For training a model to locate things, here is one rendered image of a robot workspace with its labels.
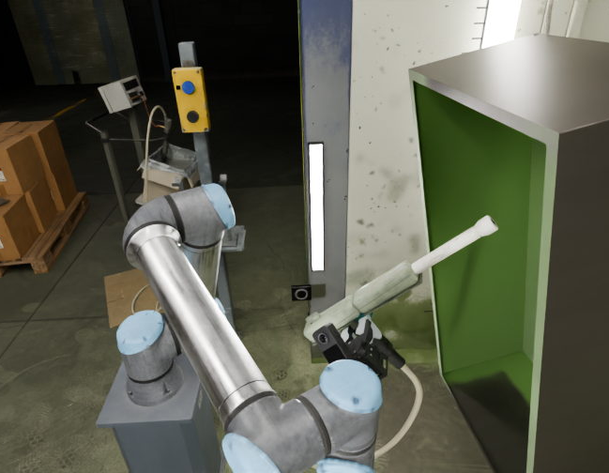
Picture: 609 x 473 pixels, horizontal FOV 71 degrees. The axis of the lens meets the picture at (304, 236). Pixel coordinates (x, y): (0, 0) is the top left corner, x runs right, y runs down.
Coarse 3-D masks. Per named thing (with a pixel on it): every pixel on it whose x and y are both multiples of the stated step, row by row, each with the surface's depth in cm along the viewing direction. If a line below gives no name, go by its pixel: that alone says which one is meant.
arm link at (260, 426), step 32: (128, 224) 89; (160, 224) 88; (128, 256) 87; (160, 256) 82; (160, 288) 78; (192, 288) 76; (192, 320) 71; (224, 320) 72; (192, 352) 68; (224, 352) 66; (224, 384) 62; (256, 384) 62; (224, 416) 60; (256, 416) 58; (288, 416) 58; (224, 448) 58; (256, 448) 54; (288, 448) 55; (320, 448) 57
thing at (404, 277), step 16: (480, 224) 77; (464, 240) 80; (432, 256) 83; (400, 272) 86; (416, 272) 85; (368, 288) 91; (384, 288) 88; (400, 288) 87; (336, 304) 97; (352, 304) 93; (368, 304) 90; (384, 304) 90; (320, 320) 97; (336, 320) 95; (352, 320) 95; (384, 336) 98; (384, 352) 97; (400, 368) 99
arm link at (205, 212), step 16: (176, 192) 97; (192, 192) 97; (208, 192) 98; (224, 192) 100; (176, 208) 93; (192, 208) 95; (208, 208) 96; (224, 208) 98; (176, 224) 93; (192, 224) 95; (208, 224) 97; (224, 224) 100; (192, 240) 101; (208, 240) 102; (192, 256) 107; (208, 256) 108; (208, 272) 114; (208, 288) 121
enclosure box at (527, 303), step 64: (448, 64) 106; (512, 64) 93; (576, 64) 83; (448, 128) 121; (512, 128) 71; (576, 128) 60; (448, 192) 131; (512, 192) 135; (576, 192) 65; (448, 256) 144; (512, 256) 148; (576, 256) 72; (448, 320) 158; (512, 320) 163; (576, 320) 80; (448, 384) 168; (512, 384) 161; (576, 384) 89; (512, 448) 142; (576, 448) 102
